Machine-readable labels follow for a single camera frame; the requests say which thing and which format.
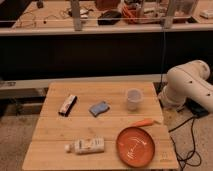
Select orange ceramic bowl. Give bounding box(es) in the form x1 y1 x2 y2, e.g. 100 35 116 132
116 127 155 168

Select orange carrot toy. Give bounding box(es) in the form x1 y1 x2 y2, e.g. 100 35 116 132
131 118 161 127

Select black floor cable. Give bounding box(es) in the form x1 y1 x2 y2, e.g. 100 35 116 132
168 114 203 171

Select orange cable bundle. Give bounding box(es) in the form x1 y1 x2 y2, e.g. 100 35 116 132
121 4 141 24

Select grey metal post left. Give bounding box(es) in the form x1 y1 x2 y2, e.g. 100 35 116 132
70 0 82 31

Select translucent plastic cup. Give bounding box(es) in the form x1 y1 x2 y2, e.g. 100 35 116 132
126 88 143 111

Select wooden workbench in background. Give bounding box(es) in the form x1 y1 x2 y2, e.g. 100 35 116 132
0 0 213 36

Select white plastic bottle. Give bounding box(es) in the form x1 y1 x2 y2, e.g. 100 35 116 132
64 137 105 155

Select blue sponge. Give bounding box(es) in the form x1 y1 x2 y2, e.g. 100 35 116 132
89 101 110 117

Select grey metal post right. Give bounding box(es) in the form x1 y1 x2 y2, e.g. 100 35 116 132
163 0 176 29

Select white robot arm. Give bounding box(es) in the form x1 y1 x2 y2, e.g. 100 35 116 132
158 60 213 113

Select black hanging cable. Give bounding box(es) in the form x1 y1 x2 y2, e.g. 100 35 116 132
159 27 167 91

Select grey metal post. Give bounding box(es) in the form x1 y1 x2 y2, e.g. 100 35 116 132
70 0 82 31
163 0 176 29

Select black pouch on bench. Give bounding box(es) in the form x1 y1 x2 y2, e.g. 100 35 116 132
97 10 121 25

